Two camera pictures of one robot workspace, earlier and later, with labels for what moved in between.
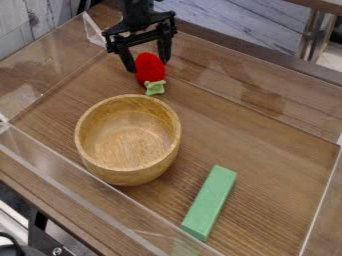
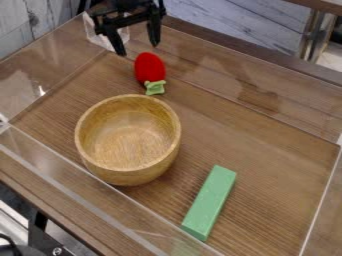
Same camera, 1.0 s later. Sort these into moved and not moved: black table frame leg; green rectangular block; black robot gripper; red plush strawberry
Moved: black robot gripper
Not moved: green rectangular block; red plush strawberry; black table frame leg
